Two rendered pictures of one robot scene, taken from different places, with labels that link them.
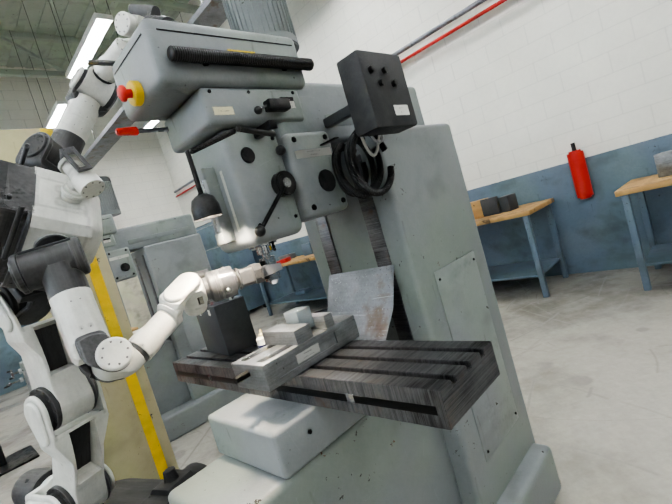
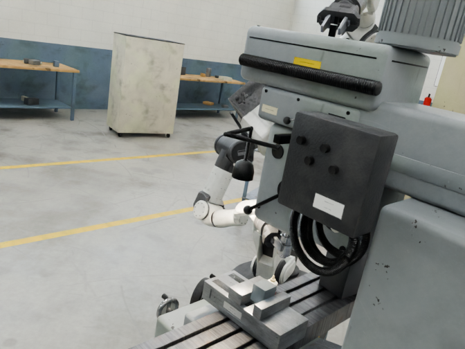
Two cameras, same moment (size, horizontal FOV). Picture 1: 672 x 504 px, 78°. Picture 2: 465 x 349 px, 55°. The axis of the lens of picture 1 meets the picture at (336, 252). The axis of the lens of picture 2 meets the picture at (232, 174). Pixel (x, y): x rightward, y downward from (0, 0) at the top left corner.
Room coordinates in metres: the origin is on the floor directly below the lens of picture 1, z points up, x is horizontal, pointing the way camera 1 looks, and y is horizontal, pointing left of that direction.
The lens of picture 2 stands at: (0.95, -1.13, 1.85)
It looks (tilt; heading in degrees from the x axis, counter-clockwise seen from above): 17 degrees down; 87
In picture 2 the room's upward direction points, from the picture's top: 10 degrees clockwise
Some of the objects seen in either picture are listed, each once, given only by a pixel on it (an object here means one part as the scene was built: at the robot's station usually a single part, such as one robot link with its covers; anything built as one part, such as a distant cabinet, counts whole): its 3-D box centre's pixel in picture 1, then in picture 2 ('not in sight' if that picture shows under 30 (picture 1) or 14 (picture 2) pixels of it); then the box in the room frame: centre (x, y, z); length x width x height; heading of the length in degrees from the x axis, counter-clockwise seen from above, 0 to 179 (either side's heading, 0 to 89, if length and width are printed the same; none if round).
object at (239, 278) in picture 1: (240, 278); (274, 232); (1.20, 0.29, 1.23); 0.13 x 0.12 x 0.10; 19
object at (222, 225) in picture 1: (215, 206); not in sight; (1.16, 0.28, 1.45); 0.04 x 0.04 x 0.21; 44
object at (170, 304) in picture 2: not in sight; (172, 313); (0.88, 0.56, 0.66); 0.16 x 0.12 x 0.12; 134
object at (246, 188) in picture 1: (247, 191); (301, 176); (1.23, 0.20, 1.47); 0.21 x 0.19 x 0.32; 44
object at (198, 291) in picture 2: not in sight; (203, 296); (1.02, 0.98, 0.50); 0.20 x 0.05 x 0.20; 63
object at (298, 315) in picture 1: (299, 319); (263, 292); (1.19, 0.16, 1.07); 0.06 x 0.05 x 0.06; 45
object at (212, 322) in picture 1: (224, 323); (352, 264); (1.58, 0.49, 1.06); 0.22 x 0.12 x 0.20; 37
